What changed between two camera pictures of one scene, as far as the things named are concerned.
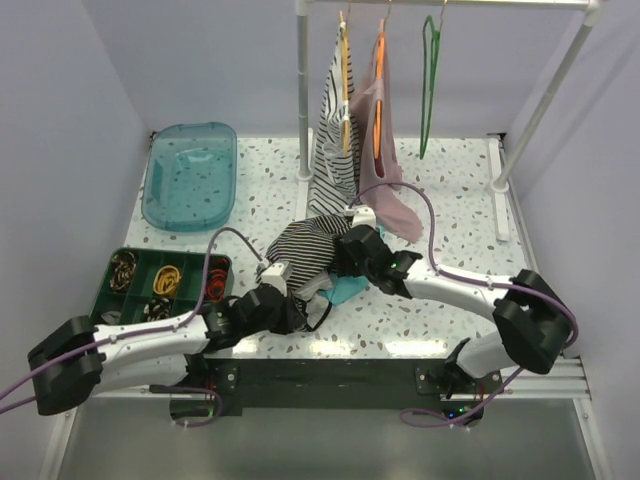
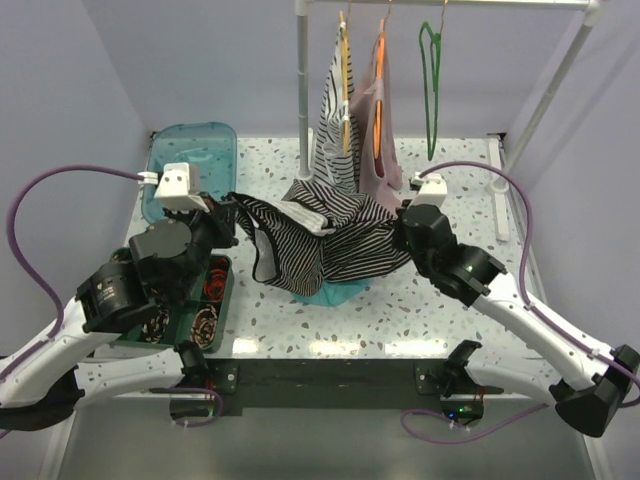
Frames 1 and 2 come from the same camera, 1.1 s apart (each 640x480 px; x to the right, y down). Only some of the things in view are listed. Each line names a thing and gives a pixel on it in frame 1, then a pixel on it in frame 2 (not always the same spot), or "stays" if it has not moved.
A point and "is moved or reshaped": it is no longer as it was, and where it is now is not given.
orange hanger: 378,118 stays
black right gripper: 343,261 to 397,222
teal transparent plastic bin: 190,176 stays
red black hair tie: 216,284 stays
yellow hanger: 345,78 stays
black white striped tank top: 304,247 is moved or reshaped
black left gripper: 292,318 to 221,215
